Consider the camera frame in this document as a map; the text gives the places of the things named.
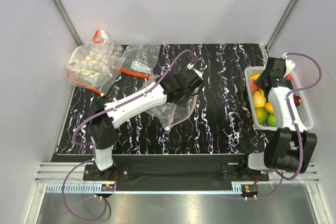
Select yellow lemon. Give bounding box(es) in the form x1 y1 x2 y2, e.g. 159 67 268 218
253 90 267 109

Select clear dotted zip bag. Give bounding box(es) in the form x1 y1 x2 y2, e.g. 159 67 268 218
145 95 198 131

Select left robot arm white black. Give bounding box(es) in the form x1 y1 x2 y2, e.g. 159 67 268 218
88 69 204 180

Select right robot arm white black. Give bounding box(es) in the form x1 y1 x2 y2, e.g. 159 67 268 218
236 53 317 180

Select clear zip bag orange zipper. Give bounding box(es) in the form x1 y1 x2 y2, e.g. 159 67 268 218
114 44 161 79

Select pile of dotted zip bags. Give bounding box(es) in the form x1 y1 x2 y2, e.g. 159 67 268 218
66 43 125 96

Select yellow orange mango slice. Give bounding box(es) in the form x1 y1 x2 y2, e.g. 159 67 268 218
249 74 260 81

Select watermelon slice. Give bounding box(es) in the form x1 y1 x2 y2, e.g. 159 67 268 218
249 79 259 94

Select dark red fruit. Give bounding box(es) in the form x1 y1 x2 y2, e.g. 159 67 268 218
293 95 302 107

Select white plastic fruit basket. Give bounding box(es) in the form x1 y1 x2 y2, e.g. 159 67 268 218
244 66 314 131

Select green yellow orange fruit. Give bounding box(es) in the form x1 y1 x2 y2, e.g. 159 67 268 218
256 108 268 124

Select black marble pattern mat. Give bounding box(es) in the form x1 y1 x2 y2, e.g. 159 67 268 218
56 43 292 155

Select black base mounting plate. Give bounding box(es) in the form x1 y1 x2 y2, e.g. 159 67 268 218
83 154 269 182

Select right small connector box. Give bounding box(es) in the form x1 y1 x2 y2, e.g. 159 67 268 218
242 184 259 195

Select small connector box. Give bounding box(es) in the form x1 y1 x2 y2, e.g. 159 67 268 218
101 183 116 192
242 184 259 195

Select left small connector box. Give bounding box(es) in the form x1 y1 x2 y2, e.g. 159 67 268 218
101 183 116 192

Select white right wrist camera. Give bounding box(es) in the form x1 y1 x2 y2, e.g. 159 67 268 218
284 59 296 77

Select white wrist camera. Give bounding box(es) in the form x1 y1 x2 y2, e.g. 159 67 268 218
192 68 203 79
284 59 296 77

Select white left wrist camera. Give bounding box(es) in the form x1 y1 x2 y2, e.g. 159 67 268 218
192 68 203 79

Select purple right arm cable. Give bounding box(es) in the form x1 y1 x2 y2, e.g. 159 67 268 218
257 52 323 199

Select left aluminium frame post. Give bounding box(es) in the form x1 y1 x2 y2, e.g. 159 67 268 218
52 0 83 46

